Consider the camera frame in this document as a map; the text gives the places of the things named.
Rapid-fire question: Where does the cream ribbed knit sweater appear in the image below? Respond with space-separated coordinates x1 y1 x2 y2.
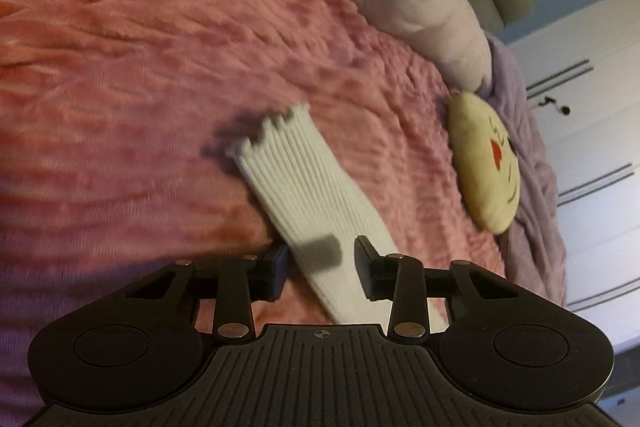
230 104 397 326

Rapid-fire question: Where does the purple blanket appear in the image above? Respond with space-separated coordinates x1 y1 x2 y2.
480 34 567 307

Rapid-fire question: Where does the yellow kiss emoji pillow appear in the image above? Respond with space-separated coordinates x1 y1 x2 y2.
448 92 521 235

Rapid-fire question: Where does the pink ribbed bedspread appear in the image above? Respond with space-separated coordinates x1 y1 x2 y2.
1 0 503 426

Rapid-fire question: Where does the white wardrobe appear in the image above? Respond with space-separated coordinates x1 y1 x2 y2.
511 0 640 351

